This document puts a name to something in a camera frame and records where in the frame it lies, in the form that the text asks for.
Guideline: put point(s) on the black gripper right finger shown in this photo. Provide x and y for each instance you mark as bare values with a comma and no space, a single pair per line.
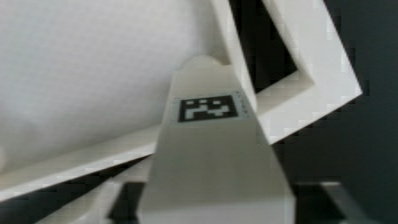
325,204

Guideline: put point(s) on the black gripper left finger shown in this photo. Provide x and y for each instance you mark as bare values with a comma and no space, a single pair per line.
124,206

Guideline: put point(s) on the white desk leg with tag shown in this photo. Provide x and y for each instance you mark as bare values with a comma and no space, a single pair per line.
217,183

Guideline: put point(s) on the white desk top tray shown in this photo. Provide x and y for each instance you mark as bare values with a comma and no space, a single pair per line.
89,53

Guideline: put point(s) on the white right fence bar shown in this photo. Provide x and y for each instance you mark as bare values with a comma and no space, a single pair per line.
320,87

